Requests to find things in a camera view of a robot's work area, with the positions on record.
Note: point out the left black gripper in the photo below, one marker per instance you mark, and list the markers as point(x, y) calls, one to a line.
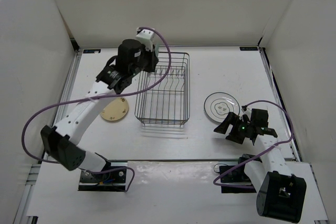
point(153, 60)

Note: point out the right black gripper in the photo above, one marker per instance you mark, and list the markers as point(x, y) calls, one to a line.
point(232, 118)

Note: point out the white plate with dark rim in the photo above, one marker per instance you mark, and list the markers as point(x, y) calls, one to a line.
point(218, 105)

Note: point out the beige plate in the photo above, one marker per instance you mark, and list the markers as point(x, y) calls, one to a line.
point(115, 110)

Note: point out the teal patterned plate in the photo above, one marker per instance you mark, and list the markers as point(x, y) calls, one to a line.
point(157, 50)

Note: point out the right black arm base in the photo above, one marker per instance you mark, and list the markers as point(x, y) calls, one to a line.
point(235, 177)

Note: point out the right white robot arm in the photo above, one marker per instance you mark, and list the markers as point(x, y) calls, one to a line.
point(280, 193)

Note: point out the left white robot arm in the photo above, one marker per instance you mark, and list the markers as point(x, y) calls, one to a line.
point(61, 141)

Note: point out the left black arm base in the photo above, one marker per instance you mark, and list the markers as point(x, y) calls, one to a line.
point(107, 182)

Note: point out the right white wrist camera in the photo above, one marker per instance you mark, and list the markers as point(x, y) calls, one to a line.
point(246, 116)

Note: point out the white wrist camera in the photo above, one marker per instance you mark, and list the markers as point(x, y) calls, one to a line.
point(146, 37)
point(246, 116)

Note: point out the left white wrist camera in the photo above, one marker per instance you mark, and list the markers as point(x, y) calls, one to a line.
point(146, 37)

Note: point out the wire dish rack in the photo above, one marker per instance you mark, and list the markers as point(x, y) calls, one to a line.
point(167, 103)

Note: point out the left aluminium frame rail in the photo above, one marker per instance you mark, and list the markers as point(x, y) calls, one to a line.
point(21, 215)

